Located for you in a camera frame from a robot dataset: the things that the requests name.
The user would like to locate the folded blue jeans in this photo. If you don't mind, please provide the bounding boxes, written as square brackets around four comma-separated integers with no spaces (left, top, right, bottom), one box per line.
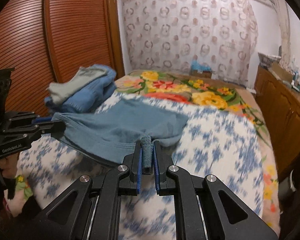
[44,67,117,113]

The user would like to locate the flat cardboard box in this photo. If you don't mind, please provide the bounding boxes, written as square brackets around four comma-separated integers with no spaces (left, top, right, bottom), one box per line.
[269,62,294,83]

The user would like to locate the teal shorts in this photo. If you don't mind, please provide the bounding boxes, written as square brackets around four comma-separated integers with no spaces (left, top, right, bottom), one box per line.
[51,97,188,168]

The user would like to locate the beige corner curtain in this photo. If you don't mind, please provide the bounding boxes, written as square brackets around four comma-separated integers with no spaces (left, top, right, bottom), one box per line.
[275,0,291,65]

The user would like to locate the wooden louvered wardrobe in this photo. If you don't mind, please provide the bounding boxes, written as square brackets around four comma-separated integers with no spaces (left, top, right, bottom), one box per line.
[0,0,125,120]

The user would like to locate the colourful floral blanket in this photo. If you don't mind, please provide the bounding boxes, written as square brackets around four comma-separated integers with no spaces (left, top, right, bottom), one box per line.
[4,70,283,232]

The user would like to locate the blue cloth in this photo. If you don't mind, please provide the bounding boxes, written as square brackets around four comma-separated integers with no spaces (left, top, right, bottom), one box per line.
[191,60,212,72]

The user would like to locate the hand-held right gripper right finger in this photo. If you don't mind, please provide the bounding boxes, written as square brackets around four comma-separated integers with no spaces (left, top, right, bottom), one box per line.
[153,141,278,240]

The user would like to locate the ring patterned sheer curtain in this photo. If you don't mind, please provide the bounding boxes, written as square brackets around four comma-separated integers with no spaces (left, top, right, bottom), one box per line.
[117,0,259,85]

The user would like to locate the wooden cabinet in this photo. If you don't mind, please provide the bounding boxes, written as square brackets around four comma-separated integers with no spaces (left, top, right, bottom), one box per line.
[254,65,300,188]

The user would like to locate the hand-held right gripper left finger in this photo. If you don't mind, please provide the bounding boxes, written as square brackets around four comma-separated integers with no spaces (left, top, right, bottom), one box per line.
[22,141,143,240]

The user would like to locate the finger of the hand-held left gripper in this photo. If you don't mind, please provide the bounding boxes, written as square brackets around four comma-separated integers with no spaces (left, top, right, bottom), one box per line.
[37,120,66,137]
[31,116,54,127]

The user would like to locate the person's left hand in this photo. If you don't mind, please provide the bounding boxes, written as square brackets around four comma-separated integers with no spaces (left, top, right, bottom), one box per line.
[0,155,19,180]

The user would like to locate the folded grey pants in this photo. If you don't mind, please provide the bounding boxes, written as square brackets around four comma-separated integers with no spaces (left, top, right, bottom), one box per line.
[47,65,108,104]

